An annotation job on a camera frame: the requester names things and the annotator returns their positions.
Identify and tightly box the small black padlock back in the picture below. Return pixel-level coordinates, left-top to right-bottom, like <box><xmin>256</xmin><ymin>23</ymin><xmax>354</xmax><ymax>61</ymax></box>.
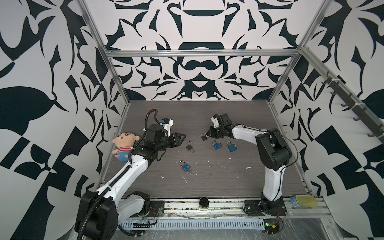
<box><xmin>186</xmin><ymin>141</ymin><xmax>195</xmax><ymax>153</ymax></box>

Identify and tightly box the black padlock with key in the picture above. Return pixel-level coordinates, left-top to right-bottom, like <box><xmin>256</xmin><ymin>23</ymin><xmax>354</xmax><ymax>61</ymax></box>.
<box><xmin>201</xmin><ymin>133</ymin><xmax>209</xmax><ymax>141</ymax></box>

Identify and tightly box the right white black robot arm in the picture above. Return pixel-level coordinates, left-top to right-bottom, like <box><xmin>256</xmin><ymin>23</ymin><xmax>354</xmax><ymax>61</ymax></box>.
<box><xmin>206</xmin><ymin>114</ymin><xmax>292</xmax><ymax>215</ymax></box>

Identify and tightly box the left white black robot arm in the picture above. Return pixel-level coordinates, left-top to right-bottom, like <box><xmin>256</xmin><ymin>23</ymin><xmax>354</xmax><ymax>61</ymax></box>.
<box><xmin>74</xmin><ymin>124</ymin><xmax>186</xmax><ymax>240</ymax></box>

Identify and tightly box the front blue padlock with key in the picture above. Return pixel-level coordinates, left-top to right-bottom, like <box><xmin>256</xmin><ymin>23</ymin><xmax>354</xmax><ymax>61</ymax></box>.
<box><xmin>179</xmin><ymin>161</ymin><xmax>193</xmax><ymax>174</ymax></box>

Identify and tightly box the plush doll striped shirt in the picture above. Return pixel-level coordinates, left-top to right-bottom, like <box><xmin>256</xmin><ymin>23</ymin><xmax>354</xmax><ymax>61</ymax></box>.
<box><xmin>113</xmin><ymin>133</ymin><xmax>140</xmax><ymax>162</ymax></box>

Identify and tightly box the black round knob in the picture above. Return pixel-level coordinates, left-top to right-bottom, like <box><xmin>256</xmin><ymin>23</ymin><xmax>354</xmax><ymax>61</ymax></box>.
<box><xmin>199</xmin><ymin>197</ymin><xmax>210</xmax><ymax>211</ymax></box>

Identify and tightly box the yellow green tin box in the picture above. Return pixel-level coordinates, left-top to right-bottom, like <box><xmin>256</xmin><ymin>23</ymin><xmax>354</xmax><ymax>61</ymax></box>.
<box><xmin>291</xmin><ymin>195</ymin><xmax>318</xmax><ymax>209</ymax></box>

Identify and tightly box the green circuit board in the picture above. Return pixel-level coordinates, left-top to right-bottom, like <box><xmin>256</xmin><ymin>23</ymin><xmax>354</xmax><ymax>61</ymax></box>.
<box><xmin>263</xmin><ymin>221</ymin><xmax>284</xmax><ymax>236</ymax></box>

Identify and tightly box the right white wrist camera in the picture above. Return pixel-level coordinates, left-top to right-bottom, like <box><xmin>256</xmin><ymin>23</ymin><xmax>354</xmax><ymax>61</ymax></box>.
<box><xmin>211</xmin><ymin>116</ymin><xmax>220</xmax><ymax>129</ymax></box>

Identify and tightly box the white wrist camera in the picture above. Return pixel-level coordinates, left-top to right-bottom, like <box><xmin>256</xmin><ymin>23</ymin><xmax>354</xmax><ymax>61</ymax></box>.
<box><xmin>160</xmin><ymin>118</ymin><xmax>174</xmax><ymax>137</ymax></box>
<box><xmin>211</xmin><ymin>116</ymin><xmax>220</xmax><ymax>129</ymax></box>

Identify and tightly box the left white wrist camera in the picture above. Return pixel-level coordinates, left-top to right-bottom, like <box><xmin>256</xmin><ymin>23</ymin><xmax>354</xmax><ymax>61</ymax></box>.
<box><xmin>160</xmin><ymin>118</ymin><xmax>174</xmax><ymax>137</ymax></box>

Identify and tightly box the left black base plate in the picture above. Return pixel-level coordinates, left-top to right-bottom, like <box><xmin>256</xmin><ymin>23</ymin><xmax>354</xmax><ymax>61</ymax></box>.
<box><xmin>130</xmin><ymin>201</ymin><xmax>165</xmax><ymax>218</ymax></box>

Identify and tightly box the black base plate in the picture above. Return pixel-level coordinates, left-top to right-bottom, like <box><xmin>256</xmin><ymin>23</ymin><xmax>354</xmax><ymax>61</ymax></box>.
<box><xmin>243</xmin><ymin>199</ymin><xmax>287</xmax><ymax>217</ymax></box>
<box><xmin>130</xmin><ymin>201</ymin><xmax>165</xmax><ymax>218</ymax></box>

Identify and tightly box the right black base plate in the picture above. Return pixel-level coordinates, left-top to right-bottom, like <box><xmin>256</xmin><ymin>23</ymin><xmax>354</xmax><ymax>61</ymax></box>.
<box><xmin>243</xmin><ymin>199</ymin><xmax>287</xmax><ymax>217</ymax></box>

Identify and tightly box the wall hook rail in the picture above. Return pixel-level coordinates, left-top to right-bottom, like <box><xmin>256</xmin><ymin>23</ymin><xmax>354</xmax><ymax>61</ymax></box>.
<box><xmin>321</xmin><ymin>71</ymin><xmax>384</xmax><ymax>139</ymax></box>

